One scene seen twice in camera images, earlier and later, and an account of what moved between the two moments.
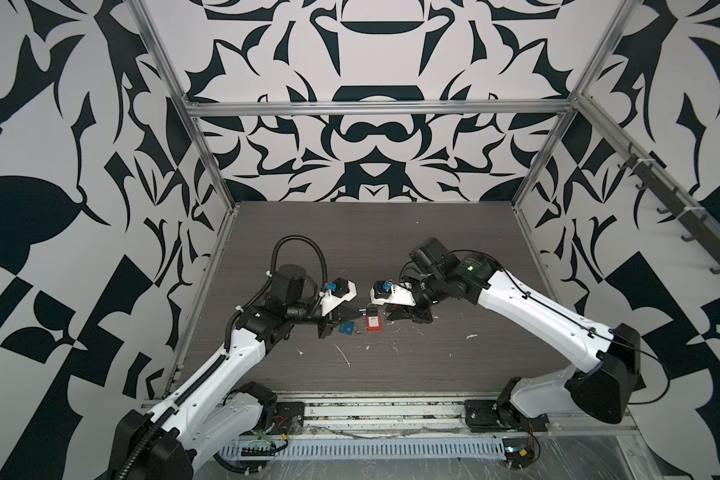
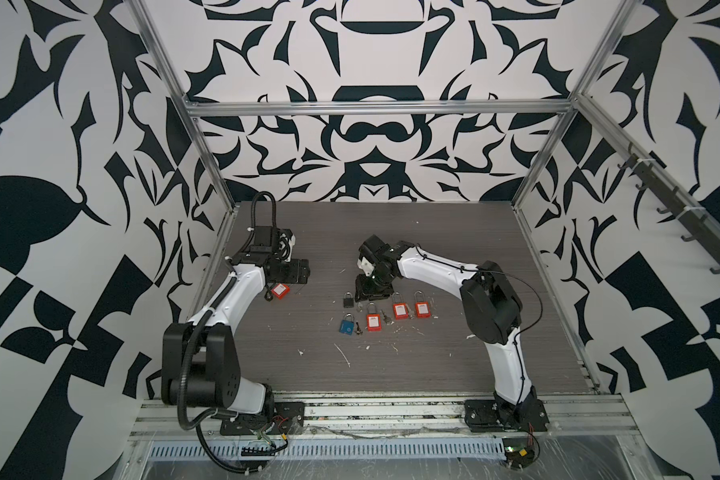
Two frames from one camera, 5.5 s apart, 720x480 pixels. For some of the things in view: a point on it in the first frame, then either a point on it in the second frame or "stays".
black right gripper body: (418, 312) to (373, 286)
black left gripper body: (325, 322) to (290, 271)
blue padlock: (347, 328) stays
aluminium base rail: (432, 416) stays
